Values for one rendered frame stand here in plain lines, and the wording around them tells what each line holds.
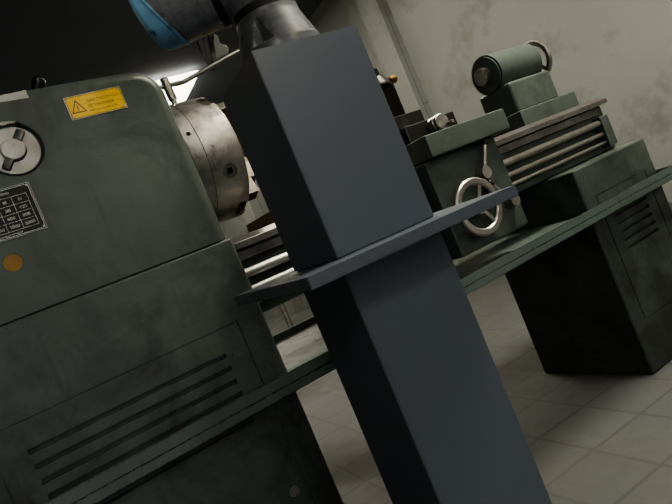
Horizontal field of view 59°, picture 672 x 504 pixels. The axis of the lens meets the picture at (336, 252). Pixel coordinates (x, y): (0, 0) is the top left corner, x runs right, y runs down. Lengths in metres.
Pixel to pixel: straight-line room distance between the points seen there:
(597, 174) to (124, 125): 1.42
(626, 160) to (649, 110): 2.17
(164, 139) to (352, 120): 0.45
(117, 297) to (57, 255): 0.13
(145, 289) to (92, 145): 0.30
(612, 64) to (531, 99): 2.27
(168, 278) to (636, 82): 3.60
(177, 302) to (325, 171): 0.44
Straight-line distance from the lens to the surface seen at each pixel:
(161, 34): 1.14
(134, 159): 1.26
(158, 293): 1.22
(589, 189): 2.01
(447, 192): 1.58
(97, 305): 1.20
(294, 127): 0.96
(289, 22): 1.07
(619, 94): 4.44
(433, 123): 1.62
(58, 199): 1.22
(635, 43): 4.32
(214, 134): 1.44
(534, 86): 2.23
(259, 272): 1.39
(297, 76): 0.99
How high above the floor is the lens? 0.80
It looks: 2 degrees down
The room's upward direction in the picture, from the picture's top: 23 degrees counter-clockwise
